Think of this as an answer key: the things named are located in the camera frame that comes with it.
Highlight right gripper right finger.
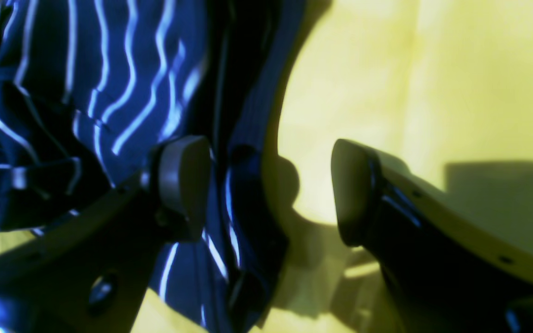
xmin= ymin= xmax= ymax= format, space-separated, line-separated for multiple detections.
xmin=330 ymin=139 xmax=533 ymax=333

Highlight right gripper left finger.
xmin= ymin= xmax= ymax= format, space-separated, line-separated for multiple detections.
xmin=0 ymin=136 xmax=211 ymax=333

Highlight navy white striped T-shirt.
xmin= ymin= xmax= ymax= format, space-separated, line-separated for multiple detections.
xmin=0 ymin=0 xmax=305 ymax=333

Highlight yellow table cloth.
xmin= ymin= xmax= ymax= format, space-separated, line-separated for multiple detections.
xmin=0 ymin=0 xmax=533 ymax=333

